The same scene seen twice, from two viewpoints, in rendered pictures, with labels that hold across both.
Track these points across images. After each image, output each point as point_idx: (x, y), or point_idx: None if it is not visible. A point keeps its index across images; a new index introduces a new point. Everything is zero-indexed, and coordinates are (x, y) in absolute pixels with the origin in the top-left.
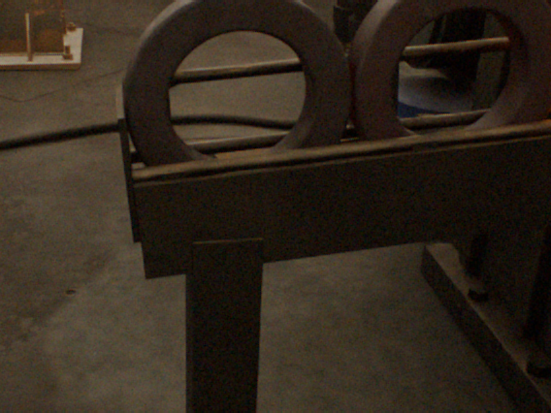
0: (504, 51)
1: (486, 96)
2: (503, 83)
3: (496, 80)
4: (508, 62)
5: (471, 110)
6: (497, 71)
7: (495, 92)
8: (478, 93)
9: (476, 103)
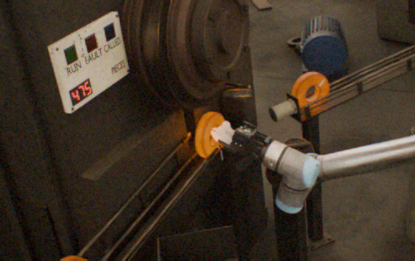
0: None
1: None
2: None
3: None
4: None
5: None
6: None
7: None
8: None
9: None
